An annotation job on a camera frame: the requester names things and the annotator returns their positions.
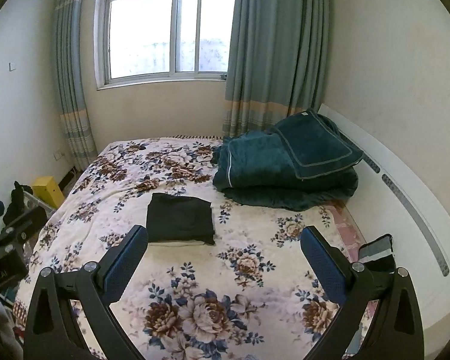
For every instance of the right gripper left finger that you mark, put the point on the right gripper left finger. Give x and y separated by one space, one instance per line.
52 330

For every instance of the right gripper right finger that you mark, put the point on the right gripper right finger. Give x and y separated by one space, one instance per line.
396 330

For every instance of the black striped sweater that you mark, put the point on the black striped sweater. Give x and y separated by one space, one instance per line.
179 218

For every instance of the black clothes on rack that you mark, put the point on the black clothes on rack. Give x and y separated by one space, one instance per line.
17 204

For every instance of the folded striped clothes pile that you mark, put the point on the folded striped clothes pile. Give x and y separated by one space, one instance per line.
378 255

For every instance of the yellow box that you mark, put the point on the yellow box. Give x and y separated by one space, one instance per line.
47 190

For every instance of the white bed headboard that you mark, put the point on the white bed headboard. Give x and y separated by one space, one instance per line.
392 199

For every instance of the floral bed blanket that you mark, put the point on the floral bed blanket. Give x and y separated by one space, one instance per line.
250 295

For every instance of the left teal curtain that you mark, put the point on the left teal curtain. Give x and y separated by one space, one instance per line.
67 72

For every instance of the teal folded quilt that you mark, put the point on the teal folded quilt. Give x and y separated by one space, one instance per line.
301 162

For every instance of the white framed window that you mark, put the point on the white framed window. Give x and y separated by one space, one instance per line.
150 41

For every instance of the wall power outlet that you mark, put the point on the wall power outlet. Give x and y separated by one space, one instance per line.
59 154

